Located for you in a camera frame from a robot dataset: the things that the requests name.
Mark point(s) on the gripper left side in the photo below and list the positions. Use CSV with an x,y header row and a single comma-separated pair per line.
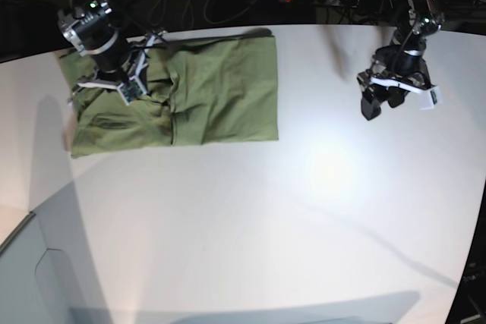
x,y
392,66

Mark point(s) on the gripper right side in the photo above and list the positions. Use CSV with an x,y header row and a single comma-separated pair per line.
x,y
116,59

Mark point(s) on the green T-shirt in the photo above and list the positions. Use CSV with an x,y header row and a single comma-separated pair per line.
x,y
199,91

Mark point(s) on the wrist camera right side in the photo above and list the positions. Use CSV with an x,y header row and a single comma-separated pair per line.
x,y
131,90

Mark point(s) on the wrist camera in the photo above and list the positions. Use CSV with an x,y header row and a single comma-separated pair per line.
x,y
131,90
430,98

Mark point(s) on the wrist camera left side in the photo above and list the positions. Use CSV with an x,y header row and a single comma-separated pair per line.
x,y
430,98

